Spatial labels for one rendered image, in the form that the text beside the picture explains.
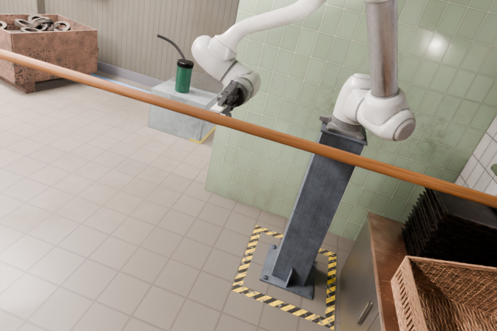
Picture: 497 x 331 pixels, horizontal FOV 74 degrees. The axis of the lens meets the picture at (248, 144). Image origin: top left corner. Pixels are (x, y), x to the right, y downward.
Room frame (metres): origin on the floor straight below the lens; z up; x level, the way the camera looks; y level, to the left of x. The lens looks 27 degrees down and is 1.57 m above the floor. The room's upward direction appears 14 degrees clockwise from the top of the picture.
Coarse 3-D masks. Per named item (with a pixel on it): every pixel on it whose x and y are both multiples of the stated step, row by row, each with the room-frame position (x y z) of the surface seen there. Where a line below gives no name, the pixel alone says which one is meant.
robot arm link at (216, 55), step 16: (304, 0) 1.26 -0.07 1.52; (320, 0) 1.26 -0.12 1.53; (256, 16) 1.25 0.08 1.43; (272, 16) 1.24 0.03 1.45; (288, 16) 1.24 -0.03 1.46; (304, 16) 1.26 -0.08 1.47; (240, 32) 1.22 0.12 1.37; (256, 32) 1.25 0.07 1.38; (192, 48) 1.20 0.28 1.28; (208, 48) 1.18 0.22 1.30; (224, 48) 1.18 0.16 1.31; (208, 64) 1.17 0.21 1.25; (224, 64) 1.17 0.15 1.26
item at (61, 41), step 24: (0, 24) 3.31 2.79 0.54; (24, 24) 3.66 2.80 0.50; (48, 24) 3.64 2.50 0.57; (72, 24) 3.92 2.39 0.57; (0, 48) 2.98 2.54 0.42; (24, 48) 3.00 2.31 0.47; (48, 48) 3.22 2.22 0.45; (72, 48) 3.47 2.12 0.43; (96, 48) 3.75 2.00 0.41; (0, 72) 3.00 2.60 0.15; (24, 72) 2.98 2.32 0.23
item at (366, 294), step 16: (368, 224) 1.41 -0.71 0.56; (384, 224) 1.42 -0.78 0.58; (400, 224) 1.45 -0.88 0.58; (368, 240) 1.32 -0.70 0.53; (384, 240) 1.29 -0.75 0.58; (400, 240) 1.32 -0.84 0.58; (352, 256) 1.43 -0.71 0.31; (368, 256) 1.23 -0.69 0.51; (384, 256) 1.17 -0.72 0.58; (400, 256) 1.20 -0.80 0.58; (352, 272) 1.32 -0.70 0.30; (368, 272) 1.15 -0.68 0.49; (384, 272) 1.07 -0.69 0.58; (416, 272) 1.12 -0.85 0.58; (352, 288) 1.22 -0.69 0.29; (368, 288) 1.07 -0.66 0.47; (384, 288) 0.98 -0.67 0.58; (448, 288) 1.07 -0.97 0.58; (352, 304) 1.13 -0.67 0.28; (368, 304) 0.97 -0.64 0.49; (384, 304) 0.90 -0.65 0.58; (352, 320) 1.05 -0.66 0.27; (368, 320) 0.93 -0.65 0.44; (384, 320) 0.83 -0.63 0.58
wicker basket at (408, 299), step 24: (408, 264) 0.98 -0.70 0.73; (432, 264) 1.01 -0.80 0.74; (456, 264) 1.00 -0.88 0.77; (408, 288) 0.90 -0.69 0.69; (432, 288) 1.01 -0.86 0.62; (456, 288) 1.00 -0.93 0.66; (480, 288) 0.98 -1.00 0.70; (408, 312) 0.83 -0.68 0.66; (432, 312) 0.92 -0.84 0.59; (456, 312) 0.95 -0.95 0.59; (480, 312) 0.97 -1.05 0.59
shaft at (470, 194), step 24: (48, 72) 0.90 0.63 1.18; (72, 72) 0.89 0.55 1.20; (144, 96) 0.86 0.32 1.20; (216, 120) 0.83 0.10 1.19; (240, 120) 0.83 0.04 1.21; (288, 144) 0.80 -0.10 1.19; (312, 144) 0.80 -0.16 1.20; (384, 168) 0.77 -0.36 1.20; (456, 192) 0.74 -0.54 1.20; (480, 192) 0.75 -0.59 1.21
